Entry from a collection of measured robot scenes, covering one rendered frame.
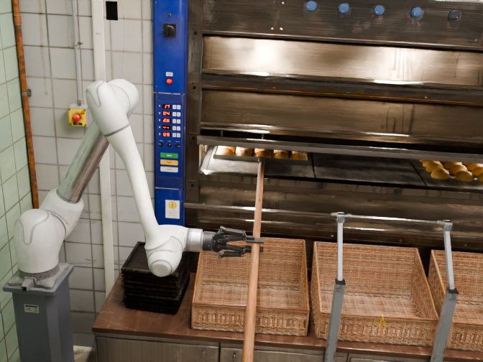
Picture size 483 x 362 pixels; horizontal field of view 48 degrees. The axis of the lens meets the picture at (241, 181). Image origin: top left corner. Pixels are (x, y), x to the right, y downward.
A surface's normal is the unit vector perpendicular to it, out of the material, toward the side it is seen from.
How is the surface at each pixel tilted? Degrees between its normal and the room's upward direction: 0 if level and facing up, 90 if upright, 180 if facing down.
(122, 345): 90
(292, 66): 70
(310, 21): 90
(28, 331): 90
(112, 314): 0
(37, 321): 90
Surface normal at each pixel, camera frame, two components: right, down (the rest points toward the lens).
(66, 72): -0.07, 0.36
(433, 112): -0.04, 0.03
